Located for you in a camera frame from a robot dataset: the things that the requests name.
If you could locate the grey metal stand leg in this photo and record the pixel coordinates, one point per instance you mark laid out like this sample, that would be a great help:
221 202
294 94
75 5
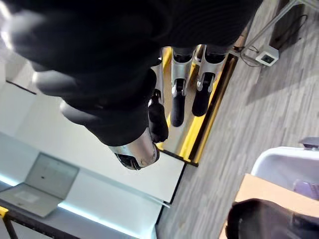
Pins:
270 23

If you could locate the purple item in bin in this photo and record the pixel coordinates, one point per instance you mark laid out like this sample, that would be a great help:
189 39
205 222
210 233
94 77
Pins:
307 188

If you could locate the yellow metal shelf frame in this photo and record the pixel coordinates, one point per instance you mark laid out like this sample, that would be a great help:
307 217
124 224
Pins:
197 135

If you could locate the black plastic housing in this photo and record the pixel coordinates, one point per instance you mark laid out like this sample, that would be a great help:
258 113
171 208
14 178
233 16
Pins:
264 221

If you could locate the white plastic bin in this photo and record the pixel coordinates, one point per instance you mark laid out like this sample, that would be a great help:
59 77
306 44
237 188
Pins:
281 161

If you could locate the grey open laptop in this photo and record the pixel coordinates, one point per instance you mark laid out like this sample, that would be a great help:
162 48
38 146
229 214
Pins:
42 184

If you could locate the dark flat base plate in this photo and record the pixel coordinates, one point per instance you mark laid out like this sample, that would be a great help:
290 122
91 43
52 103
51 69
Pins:
286 27

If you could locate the white flat panel board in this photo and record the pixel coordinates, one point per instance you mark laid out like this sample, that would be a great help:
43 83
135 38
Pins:
82 129

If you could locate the brown cardboard box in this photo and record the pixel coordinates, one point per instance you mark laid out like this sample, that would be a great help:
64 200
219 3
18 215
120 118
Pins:
266 191

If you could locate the black shelf rail yellow corner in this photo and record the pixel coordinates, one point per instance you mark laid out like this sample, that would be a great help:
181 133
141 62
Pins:
27 224

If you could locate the right robot hand black cloth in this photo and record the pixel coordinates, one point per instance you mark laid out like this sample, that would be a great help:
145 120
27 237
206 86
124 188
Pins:
104 62

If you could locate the small white box device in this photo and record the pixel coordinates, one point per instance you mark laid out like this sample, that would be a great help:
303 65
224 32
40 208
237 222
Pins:
267 56

